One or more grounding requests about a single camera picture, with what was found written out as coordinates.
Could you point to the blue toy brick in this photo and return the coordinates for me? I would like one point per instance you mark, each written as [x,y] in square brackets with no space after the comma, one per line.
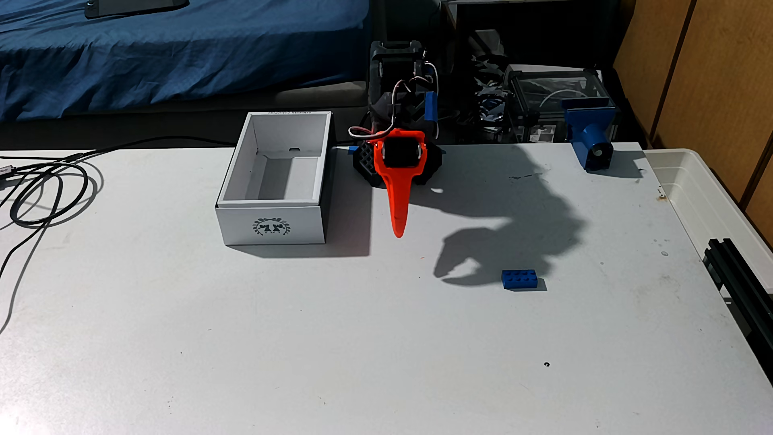
[519,278]

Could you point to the white cardboard box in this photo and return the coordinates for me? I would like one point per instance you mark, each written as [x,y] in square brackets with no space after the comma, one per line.
[272,226]

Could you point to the grey bed base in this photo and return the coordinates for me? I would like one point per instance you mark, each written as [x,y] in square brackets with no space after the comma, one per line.
[181,118]

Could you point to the blue bed sheet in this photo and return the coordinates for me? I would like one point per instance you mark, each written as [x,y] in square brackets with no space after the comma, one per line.
[181,48]

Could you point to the white plastic bin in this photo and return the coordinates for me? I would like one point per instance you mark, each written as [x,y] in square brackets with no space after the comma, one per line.
[694,193]

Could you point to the wooden cabinet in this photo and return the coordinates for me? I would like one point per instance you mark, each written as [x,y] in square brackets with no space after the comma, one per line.
[712,72]

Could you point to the black aluminium extrusion bar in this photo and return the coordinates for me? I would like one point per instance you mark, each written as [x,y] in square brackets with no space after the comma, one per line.
[740,284]

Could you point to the clear enclosure with black frame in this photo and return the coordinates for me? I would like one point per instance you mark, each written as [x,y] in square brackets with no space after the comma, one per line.
[543,90]

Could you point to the blue printed camera mount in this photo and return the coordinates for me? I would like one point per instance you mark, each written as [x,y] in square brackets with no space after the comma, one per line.
[589,136]

